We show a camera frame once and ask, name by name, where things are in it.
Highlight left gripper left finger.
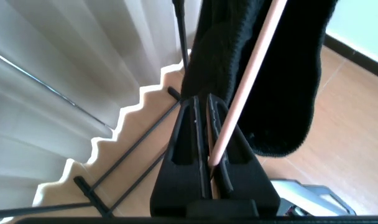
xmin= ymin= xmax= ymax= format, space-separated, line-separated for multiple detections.
xmin=149 ymin=95 xmax=209 ymax=218

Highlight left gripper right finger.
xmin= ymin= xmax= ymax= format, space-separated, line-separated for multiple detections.
xmin=206 ymin=93 xmax=282 ymax=218

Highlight black shorts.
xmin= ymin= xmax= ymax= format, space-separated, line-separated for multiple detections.
xmin=180 ymin=0 xmax=339 ymax=158

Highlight pink clothes hanger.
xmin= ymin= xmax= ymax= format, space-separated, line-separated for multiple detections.
xmin=207 ymin=0 xmax=288 ymax=169

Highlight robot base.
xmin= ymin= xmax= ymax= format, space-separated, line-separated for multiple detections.
xmin=269 ymin=178 xmax=358 ymax=217

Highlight black clothes rack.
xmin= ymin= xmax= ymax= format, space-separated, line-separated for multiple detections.
xmin=0 ymin=0 xmax=190 ymax=218

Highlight white curtain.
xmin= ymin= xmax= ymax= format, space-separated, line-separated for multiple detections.
xmin=0 ymin=0 xmax=205 ymax=215

